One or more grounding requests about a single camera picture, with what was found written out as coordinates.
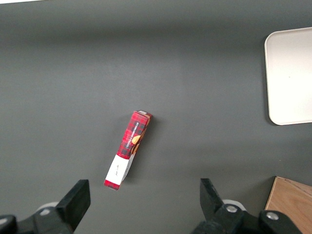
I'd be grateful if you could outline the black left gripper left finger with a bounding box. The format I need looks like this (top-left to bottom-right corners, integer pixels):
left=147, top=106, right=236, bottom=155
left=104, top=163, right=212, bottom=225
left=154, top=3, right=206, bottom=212
left=0, top=179, right=91, bottom=234

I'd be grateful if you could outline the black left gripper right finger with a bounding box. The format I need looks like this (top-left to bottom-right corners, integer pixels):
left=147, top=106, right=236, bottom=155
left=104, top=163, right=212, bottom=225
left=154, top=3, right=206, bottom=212
left=190, top=178, right=301, bottom=234

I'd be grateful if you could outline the white plastic tray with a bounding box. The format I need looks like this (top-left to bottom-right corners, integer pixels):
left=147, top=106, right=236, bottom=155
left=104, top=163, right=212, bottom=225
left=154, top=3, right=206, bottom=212
left=264, top=26, right=312, bottom=126

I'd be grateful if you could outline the light wooden board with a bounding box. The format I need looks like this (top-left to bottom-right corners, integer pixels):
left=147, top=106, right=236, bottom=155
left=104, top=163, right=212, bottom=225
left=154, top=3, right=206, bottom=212
left=265, top=176, right=312, bottom=234

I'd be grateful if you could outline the red tartan shortbread box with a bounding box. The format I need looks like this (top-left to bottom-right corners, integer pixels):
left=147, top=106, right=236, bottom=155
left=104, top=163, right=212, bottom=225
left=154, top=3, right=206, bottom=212
left=103, top=110, right=153, bottom=191

